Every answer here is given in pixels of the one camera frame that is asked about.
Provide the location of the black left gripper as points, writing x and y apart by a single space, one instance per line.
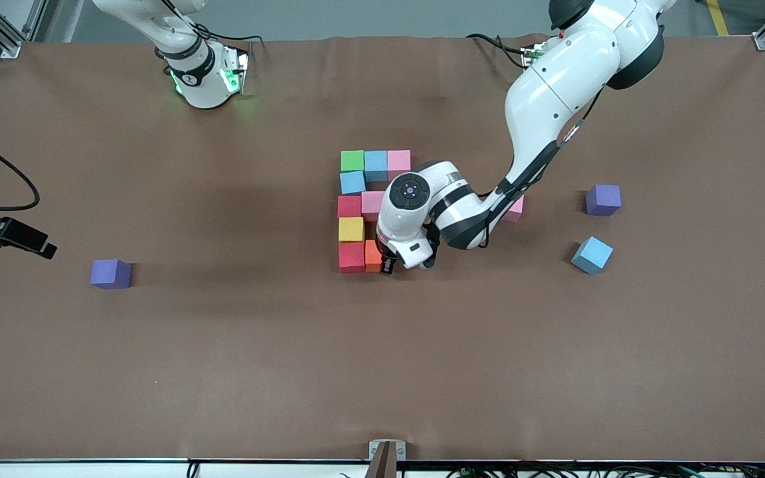
388 265

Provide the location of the orange foam cube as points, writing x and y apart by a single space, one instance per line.
372 255

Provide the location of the red foam cube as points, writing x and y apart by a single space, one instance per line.
351 257
349 206

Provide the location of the yellow foam cube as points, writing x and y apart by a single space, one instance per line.
351 229

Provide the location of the pink foam cube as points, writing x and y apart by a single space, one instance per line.
372 202
516 209
399 162

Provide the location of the blue foam cube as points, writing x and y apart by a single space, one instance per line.
376 166
592 255
352 182

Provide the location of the green foam cube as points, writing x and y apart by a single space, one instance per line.
352 160

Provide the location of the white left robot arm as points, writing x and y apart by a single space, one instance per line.
555 79

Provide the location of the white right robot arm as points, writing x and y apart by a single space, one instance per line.
203 86

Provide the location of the purple foam cube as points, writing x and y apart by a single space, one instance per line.
111 273
603 200

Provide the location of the brown table mat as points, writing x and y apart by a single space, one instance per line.
382 372

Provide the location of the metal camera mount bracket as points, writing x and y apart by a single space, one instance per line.
387 451

